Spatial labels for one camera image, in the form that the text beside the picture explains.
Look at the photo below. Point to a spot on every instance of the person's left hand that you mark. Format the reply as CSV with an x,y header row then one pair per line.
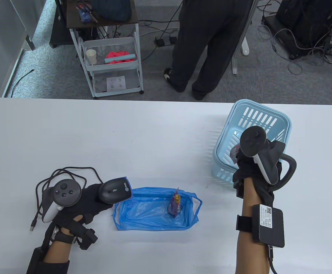
x,y
83,205

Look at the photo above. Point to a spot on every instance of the person's right hand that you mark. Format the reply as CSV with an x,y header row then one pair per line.
x,y
247,168

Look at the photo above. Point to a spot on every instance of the red ketchup package gold cap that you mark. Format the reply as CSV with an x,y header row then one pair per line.
x,y
236,151
176,205

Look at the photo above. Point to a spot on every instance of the blue plastic bag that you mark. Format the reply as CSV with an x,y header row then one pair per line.
x,y
143,214

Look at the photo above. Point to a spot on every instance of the person's left forearm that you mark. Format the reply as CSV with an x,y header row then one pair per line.
x,y
59,252

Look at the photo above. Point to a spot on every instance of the grey white left hand controller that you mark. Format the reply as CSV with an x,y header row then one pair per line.
x,y
66,192

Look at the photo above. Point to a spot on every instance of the light blue plastic basket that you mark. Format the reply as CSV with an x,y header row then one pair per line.
x,y
257,114

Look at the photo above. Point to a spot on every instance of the grey metal rails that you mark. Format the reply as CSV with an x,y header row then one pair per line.
x,y
235,67

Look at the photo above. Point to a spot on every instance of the white desk leg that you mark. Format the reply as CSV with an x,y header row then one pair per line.
x,y
245,47

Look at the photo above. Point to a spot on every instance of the printed paper sheet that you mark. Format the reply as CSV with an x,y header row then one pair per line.
x,y
116,83

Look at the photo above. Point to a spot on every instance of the white rolling cart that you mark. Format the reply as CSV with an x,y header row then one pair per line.
x,y
111,67

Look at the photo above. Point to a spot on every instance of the black power adapter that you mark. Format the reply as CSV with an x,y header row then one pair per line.
x,y
172,40
160,42

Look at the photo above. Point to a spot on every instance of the white paper cup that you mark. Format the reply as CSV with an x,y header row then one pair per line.
x,y
91,55

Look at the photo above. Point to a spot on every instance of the teal roll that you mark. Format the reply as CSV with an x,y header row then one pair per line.
x,y
119,58

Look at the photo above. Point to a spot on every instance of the red cloth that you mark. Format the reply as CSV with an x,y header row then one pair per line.
x,y
116,54

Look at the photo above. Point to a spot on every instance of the black computer case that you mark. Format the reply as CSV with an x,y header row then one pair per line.
x,y
305,20

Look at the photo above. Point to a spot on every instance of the black cabinet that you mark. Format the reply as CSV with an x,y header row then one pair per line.
x,y
59,34

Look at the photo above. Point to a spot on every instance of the blue packet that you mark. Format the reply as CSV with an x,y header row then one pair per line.
x,y
83,14

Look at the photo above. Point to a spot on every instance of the dark blue bag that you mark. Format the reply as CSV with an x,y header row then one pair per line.
x,y
111,10

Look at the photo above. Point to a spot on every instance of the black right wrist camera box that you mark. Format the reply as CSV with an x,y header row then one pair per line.
x,y
271,231

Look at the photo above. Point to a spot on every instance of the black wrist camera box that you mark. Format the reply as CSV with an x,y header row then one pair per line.
x,y
271,231
36,259

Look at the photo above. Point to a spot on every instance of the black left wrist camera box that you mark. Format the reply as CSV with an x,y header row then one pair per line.
x,y
36,259

